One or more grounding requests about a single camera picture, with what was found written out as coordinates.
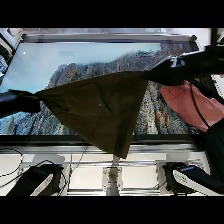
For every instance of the red garment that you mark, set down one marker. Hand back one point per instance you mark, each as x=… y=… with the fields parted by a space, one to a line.
x=186 y=106

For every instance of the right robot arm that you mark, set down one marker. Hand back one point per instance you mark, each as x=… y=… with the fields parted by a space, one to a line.
x=196 y=63

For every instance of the brown garment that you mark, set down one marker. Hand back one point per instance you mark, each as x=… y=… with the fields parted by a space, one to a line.
x=100 y=106

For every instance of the silver frame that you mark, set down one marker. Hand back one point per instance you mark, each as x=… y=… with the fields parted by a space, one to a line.
x=140 y=176

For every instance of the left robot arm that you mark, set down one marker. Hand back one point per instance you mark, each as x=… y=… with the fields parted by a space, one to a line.
x=16 y=101

